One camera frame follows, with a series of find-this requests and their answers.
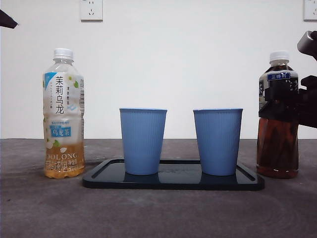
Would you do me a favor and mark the dark oolong tea bottle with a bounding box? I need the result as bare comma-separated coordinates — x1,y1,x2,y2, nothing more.
256,51,300,179

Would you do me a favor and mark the dark teal rectangular tray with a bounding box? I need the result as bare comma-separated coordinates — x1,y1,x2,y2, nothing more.
82,159,265,191

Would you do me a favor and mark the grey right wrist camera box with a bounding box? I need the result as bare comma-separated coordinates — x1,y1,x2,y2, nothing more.
297,30,317,61

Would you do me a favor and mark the jasmine oolong tea bottle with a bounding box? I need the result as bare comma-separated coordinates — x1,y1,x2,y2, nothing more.
42,48,86,179

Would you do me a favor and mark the blue ribbed plastic cup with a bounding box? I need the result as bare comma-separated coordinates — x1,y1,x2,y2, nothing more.
193,108,244,177
119,108,168,176

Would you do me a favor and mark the white wall socket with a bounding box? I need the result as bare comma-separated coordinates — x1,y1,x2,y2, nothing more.
303,0,317,22
80,0,104,22

